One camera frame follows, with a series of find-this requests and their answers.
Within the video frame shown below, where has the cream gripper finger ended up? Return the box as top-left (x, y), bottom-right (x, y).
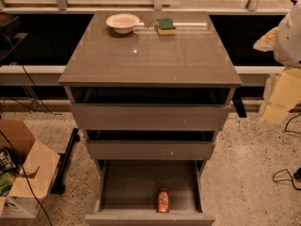
top-left (258, 67), bottom-right (301, 129)
top-left (253, 27), bottom-right (277, 52)

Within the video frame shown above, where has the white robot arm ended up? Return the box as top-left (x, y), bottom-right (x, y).
top-left (253, 0), bottom-right (301, 128)

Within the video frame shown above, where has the grey drawer cabinet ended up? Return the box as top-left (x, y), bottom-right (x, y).
top-left (58, 10), bottom-right (243, 162)

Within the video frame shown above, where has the grey top drawer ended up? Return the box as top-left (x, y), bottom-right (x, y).
top-left (71, 88), bottom-right (230, 131)

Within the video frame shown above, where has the grey drawer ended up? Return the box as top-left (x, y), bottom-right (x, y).
top-left (86, 130), bottom-right (216, 160)
top-left (86, 160), bottom-right (214, 226)
top-left (71, 88), bottom-right (230, 131)

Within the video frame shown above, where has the grey bottom drawer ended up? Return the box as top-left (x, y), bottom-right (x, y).
top-left (86, 160), bottom-right (214, 226)

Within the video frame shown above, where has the grey middle drawer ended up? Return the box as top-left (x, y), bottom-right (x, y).
top-left (86, 130), bottom-right (216, 160)

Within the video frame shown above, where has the green yellow sponge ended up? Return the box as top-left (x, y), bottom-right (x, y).
top-left (155, 18), bottom-right (176, 35)

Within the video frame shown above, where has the white bowl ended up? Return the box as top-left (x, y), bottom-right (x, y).
top-left (106, 13), bottom-right (140, 34)

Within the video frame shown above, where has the black floor bar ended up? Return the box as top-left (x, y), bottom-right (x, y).
top-left (51, 128), bottom-right (80, 195)

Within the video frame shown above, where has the cardboard box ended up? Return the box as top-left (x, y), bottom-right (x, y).
top-left (0, 120), bottom-right (59, 218)

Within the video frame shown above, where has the black chip bag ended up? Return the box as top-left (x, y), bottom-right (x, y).
top-left (0, 148), bottom-right (16, 174)

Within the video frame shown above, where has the green snack bag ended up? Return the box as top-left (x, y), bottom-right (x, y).
top-left (0, 171), bottom-right (17, 197)

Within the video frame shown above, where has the black cable right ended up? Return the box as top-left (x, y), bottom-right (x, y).
top-left (272, 112), bottom-right (301, 192)

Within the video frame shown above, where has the black cable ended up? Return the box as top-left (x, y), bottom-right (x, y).
top-left (272, 112), bottom-right (301, 192)
top-left (0, 31), bottom-right (55, 226)

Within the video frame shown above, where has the black cable left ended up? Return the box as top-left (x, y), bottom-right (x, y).
top-left (0, 31), bottom-right (55, 226)

